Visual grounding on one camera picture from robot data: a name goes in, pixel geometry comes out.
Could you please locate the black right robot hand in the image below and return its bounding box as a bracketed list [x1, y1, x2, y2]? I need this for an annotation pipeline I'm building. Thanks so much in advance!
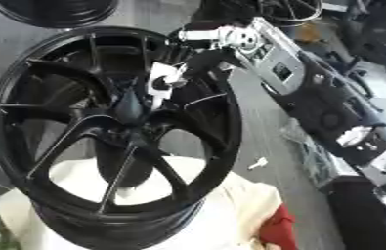
[168, 19, 258, 81]

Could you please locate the black wheel with silver rim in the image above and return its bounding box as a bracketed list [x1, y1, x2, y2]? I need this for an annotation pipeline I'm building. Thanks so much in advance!
[197, 0, 324, 28]

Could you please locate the black spoked wheel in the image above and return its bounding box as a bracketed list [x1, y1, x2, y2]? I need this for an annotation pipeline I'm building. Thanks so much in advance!
[0, 25, 246, 250]

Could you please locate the cream cloth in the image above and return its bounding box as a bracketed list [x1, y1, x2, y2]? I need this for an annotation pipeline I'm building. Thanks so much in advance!
[0, 155, 287, 250]

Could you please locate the red cloth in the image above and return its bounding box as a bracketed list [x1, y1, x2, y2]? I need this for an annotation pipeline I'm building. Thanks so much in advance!
[257, 203, 299, 250]

